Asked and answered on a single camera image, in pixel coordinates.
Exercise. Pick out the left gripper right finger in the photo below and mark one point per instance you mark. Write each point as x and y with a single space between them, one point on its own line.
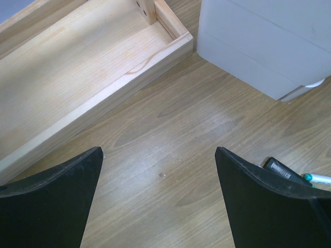
266 210

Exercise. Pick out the green black highlighter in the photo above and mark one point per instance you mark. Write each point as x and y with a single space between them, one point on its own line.
278 168

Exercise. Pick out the teal tip white marker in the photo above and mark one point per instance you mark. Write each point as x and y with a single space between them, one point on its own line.
320 179

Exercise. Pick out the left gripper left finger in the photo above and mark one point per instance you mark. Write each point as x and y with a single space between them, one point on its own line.
51 208

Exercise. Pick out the wooden clothes rack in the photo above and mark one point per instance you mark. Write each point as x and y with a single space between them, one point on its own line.
78 69

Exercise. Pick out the white drawer cabinet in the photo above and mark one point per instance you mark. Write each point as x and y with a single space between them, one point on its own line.
281 48

